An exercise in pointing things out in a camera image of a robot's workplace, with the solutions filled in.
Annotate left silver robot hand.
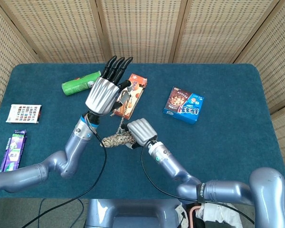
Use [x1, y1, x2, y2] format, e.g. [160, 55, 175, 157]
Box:
[85, 56, 133, 117]

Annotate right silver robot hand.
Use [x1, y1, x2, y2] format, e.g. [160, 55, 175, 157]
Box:
[123, 118, 158, 150]

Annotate beige speckled braided rope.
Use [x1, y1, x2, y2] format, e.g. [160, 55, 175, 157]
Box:
[99, 86, 136, 148]

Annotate green chips can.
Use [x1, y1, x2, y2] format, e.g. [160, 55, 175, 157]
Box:
[61, 70, 102, 96]

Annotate orange snack box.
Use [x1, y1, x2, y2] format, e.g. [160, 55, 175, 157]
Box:
[113, 73, 148, 120]

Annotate blue cookie box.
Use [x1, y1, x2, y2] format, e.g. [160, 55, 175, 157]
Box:
[162, 86, 205, 125]

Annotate blue carpet table cover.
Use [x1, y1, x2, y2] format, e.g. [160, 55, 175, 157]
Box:
[0, 63, 285, 200]

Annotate woven wooden folding screen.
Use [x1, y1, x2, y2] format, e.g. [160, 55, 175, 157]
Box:
[0, 0, 285, 179]

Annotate white picture-printed flat box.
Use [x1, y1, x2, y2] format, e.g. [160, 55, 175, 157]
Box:
[5, 104, 42, 124]

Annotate blue-grey robot torso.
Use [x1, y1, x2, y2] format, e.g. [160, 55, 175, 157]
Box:
[85, 199, 181, 228]

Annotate pink bent tube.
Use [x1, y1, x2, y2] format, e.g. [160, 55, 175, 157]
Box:
[188, 204, 203, 228]

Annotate purple carton box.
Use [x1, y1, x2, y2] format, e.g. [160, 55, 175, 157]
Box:
[0, 129, 28, 173]

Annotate white crumpled cloth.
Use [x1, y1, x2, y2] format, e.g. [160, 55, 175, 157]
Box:
[196, 203, 243, 228]

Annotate multicoloured wrist wire bundle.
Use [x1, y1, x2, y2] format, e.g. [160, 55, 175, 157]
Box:
[85, 114, 98, 134]

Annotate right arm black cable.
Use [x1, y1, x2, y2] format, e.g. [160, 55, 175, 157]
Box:
[140, 139, 255, 225]

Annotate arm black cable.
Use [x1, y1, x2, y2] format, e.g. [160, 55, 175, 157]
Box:
[140, 139, 255, 225]
[21, 130, 108, 228]

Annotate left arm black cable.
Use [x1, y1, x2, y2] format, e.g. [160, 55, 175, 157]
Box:
[21, 130, 108, 228]

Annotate black velcro strap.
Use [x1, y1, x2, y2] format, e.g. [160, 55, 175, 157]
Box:
[196, 182, 206, 204]

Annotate thin black floor cable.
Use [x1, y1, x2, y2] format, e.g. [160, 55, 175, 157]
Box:
[37, 198, 85, 228]

